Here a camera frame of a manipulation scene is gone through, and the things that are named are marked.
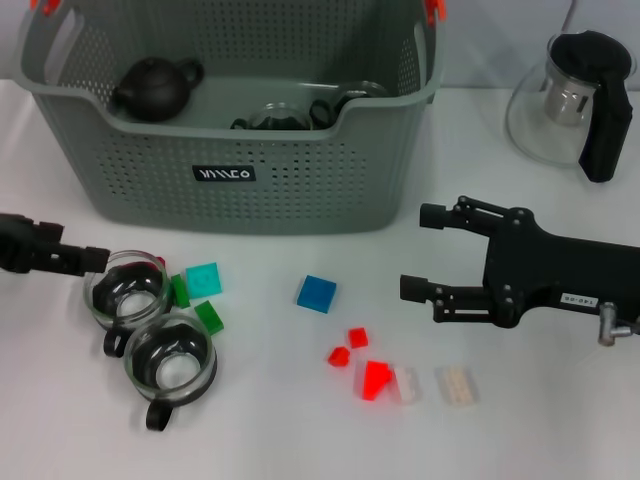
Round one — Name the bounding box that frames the grey perforated storage bin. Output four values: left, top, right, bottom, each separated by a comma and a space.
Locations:
14, 0, 449, 236

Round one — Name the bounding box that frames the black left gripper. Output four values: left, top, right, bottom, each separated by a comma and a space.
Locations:
0, 213, 111, 276

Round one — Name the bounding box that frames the glass pitcher black handle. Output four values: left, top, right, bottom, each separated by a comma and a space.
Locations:
504, 29, 639, 184

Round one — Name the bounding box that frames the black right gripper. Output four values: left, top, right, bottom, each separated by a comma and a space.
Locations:
398, 195, 640, 330

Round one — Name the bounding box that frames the right gripper cable connector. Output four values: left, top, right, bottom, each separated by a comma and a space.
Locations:
597, 301, 640, 346

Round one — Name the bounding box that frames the green toy brick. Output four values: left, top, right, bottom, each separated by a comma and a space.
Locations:
169, 273, 194, 309
193, 301, 226, 335

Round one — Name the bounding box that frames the blue square brick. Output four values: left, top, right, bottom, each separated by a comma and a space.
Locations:
296, 274, 338, 315

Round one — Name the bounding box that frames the beige studded brick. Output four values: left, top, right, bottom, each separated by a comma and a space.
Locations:
433, 364, 481, 406

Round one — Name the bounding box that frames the cyan square brick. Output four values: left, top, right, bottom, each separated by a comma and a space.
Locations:
184, 262, 225, 300

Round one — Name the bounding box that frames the black clay teapot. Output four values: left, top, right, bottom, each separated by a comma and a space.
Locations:
109, 56, 205, 123

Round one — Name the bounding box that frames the large red slope brick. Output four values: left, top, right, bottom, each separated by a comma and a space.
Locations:
353, 359, 396, 403

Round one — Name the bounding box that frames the white translucent brick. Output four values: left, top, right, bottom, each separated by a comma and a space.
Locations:
392, 364, 424, 406

